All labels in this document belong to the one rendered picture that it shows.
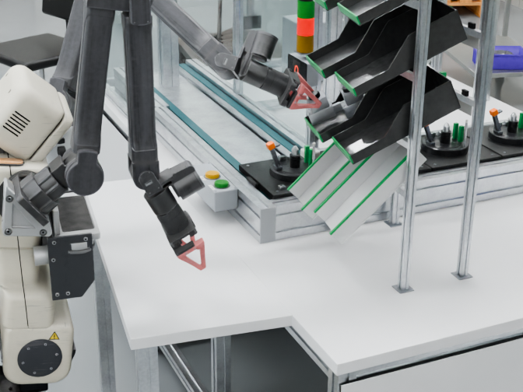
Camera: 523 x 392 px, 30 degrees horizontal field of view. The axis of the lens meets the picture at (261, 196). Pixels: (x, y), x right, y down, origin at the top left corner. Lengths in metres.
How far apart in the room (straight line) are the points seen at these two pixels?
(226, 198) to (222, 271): 0.29
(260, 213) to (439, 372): 0.63
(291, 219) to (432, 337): 0.58
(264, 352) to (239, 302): 1.41
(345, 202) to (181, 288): 0.45
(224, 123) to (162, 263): 0.91
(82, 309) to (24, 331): 1.68
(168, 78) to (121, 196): 0.88
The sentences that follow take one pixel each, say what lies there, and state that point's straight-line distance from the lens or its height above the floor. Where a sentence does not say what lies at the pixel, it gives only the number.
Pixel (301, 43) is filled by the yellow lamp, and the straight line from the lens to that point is 2.82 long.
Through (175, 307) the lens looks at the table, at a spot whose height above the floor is 0.86.
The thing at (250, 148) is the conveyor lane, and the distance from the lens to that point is 3.05.
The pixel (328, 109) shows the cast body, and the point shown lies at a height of 1.25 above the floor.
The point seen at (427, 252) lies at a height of 0.86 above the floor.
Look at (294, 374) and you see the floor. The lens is 3.58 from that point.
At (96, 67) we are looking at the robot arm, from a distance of 1.98.
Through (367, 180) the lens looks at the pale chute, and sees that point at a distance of 2.38.
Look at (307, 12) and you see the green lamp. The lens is 2.79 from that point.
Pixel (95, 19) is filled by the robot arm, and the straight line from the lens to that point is 1.95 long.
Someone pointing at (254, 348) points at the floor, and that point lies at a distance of 3.72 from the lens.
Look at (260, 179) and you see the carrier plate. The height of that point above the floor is 0.97.
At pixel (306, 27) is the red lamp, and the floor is 1.34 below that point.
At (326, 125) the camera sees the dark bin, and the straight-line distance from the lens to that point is 2.40.
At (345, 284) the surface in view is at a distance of 2.38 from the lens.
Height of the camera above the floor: 2.01
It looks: 24 degrees down
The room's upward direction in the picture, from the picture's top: 1 degrees clockwise
